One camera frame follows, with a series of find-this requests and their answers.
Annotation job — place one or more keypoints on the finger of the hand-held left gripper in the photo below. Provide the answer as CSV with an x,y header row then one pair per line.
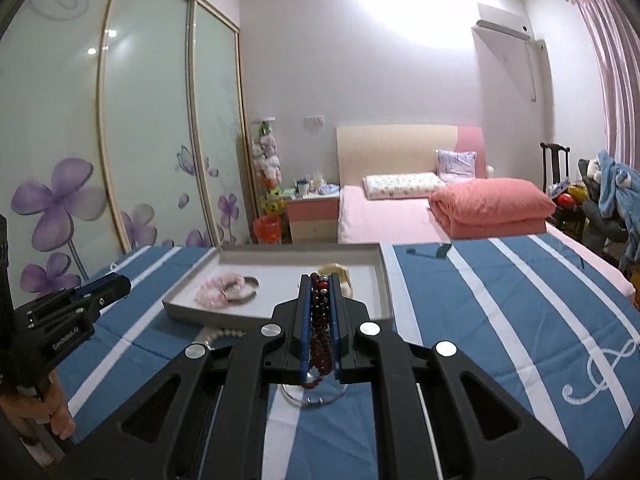
x,y
100,287

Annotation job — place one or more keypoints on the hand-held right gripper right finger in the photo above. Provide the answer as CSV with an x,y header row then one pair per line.
x,y
336,325

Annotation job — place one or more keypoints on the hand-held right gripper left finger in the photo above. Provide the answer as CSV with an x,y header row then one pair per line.
x,y
303,325

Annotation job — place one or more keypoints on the grey shallow cardboard tray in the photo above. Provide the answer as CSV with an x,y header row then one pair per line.
x,y
280,290

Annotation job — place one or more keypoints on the yellow wrist band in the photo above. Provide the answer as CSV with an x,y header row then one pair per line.
x,y
345,277

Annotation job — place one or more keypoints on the dark grey bangle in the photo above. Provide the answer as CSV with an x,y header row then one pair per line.
x,y
252,292

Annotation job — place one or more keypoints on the person's left hand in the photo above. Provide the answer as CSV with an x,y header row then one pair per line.
x,y
60,410

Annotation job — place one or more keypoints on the thin clear bangle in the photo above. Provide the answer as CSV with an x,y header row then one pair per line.
x,y
295,399

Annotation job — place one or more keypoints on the pink beige nightstand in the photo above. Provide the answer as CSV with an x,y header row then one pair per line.
x,y
310,217

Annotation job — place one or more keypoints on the pink bed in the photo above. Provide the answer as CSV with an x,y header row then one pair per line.
x,y
385,220

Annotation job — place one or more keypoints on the white patterned pillow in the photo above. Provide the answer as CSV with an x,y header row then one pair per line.
x,y
400,185

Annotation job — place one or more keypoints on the flower print sliding wardrobe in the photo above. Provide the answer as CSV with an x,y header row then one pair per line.
x,y
140,135

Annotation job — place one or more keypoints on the clear tube of plush toys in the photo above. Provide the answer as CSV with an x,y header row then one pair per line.
x,y
267,170

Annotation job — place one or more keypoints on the blue white striped cloth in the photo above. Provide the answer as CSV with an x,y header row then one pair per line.
x,y
500,335

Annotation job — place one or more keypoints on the beige pink headboard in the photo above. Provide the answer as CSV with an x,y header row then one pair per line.
x,y
400,150

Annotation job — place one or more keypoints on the folded coral quilt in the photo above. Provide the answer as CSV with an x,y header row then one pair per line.
x,y
490,207

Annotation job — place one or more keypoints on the purple patterned pillow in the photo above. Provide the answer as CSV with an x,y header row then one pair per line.
x,y
456,164

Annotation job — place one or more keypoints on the dark wooden chair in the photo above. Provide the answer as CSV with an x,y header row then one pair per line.
x,y
554,165

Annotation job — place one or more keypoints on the blue plush garment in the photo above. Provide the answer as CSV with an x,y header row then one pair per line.
x,y
617,195

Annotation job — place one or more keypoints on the white air conditioner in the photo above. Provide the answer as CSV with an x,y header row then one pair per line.
x,y
500,22

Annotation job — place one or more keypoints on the pink curtain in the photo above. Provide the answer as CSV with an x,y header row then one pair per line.
x,y
615,70

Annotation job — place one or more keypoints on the white wall switch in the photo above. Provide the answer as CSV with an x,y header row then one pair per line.
x,y
314,120

